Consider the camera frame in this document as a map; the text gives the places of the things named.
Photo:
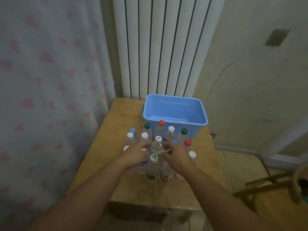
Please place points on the person's left hand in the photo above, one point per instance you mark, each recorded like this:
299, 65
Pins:
134, 156

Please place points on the person's right hand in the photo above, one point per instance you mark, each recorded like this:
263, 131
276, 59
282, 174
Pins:
179, 158

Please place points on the bottle with green-white cap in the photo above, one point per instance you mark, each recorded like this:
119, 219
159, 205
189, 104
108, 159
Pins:
152, 169

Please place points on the group of plastic water bottles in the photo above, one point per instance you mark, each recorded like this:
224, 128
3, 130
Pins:
171, 129

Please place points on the blue plastic bin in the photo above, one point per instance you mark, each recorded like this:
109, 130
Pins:
175, 110

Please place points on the person's right forearm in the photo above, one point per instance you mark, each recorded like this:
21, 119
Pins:
228, 206

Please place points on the person's left forearm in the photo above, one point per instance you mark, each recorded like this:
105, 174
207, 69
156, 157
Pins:
84, 202

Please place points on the wooden table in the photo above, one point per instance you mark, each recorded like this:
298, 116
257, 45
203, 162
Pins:
110, 132

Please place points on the white baseboard strip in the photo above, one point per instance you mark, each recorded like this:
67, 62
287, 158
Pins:
235, 149

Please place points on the wooden chair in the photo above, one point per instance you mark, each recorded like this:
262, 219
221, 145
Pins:
264, 188

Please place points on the pink heart print curtain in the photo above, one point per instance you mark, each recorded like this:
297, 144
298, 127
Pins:
48, 93

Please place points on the white ribbed radiator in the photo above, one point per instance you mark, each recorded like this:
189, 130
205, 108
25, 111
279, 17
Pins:
144, 45

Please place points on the white door frame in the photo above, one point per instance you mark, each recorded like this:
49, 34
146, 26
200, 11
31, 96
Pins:
284, 161

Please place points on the grey wall plate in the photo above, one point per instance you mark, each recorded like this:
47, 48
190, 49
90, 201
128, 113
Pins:
276, 37

